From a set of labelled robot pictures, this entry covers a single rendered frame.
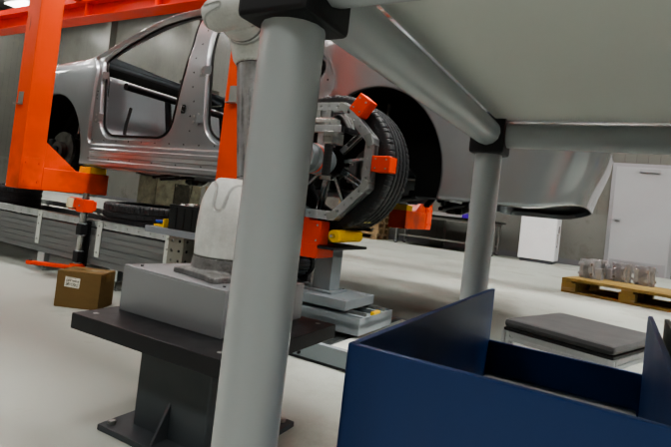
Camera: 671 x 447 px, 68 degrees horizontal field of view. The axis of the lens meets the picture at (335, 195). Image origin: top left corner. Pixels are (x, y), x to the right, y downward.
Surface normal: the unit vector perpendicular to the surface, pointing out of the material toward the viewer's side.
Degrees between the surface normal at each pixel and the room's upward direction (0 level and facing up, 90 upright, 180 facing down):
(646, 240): 90
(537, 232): 90
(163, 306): 90
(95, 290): 90
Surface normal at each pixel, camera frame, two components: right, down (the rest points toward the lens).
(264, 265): 0.15, 0.00
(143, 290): -0.48, -0.07
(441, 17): -0.11, 0.99
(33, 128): 0.86, 0.09
